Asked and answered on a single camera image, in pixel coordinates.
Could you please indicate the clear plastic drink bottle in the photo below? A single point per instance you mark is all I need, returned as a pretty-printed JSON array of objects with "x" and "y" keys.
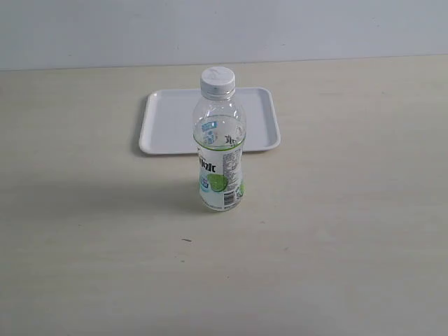
[{"x": 219, "y": 132}]

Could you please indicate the white bottle cap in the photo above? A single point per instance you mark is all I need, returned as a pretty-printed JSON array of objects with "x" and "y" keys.
[{"x": 217, "y": 82}]

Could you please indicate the white rectangular tray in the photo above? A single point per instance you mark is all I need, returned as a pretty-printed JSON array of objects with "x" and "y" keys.
[{"x": 167, "y": 126}]

